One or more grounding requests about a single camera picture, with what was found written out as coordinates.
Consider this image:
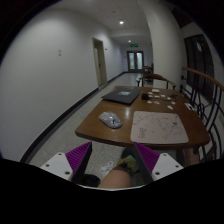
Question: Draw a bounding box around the small black box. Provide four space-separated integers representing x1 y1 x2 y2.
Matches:
141 94 149 100

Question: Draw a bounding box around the grey computer mouse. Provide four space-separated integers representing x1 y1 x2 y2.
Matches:
99 112 122 129

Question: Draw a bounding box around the dark window frame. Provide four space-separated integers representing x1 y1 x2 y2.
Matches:
184 34 214 100

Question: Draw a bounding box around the dark closed laptop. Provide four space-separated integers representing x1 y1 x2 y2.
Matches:
102 88 141 105

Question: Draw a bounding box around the white card on table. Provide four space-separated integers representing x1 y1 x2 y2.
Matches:
152 89 160 93

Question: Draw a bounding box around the brown wooden table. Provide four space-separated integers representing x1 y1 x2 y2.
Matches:
75 89 210 150

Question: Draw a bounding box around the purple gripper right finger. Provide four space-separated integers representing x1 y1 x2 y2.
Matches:
133 142 185 182

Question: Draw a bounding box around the double glass exit door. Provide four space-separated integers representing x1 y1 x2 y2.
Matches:
127 51 144 72

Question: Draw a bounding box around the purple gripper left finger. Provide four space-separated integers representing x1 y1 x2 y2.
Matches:
40 141 93 181

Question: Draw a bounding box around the white patterned mouse pad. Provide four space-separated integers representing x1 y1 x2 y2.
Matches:
130 111 189 145

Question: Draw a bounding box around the beige side door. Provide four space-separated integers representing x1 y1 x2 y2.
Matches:
92 38 107 86

